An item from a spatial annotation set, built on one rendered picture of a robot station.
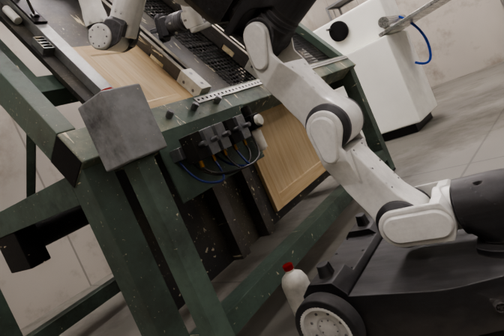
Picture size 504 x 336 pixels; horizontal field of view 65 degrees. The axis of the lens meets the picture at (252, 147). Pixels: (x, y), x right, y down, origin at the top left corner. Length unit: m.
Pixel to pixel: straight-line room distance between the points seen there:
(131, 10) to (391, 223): 0.97
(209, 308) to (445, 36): 7.17
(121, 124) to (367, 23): 3.42
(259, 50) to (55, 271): 2.87
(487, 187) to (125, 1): 1.11
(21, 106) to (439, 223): 1.20
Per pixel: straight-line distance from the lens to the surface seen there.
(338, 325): 1.22
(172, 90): 1.59
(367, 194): 1.22
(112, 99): 1.00
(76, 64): 1.51
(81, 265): 3.75
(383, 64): 4.00
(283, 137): 2.26
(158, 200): 1.02
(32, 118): 1.28
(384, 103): 4.06
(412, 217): 1.16
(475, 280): 1.11
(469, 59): 7.81
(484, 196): 1.15
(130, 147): 0.97
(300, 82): 1.21
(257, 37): 1.22
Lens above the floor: 0.72
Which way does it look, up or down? 3 degrees down
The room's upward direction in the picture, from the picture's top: 24 degrees counter-clockwise
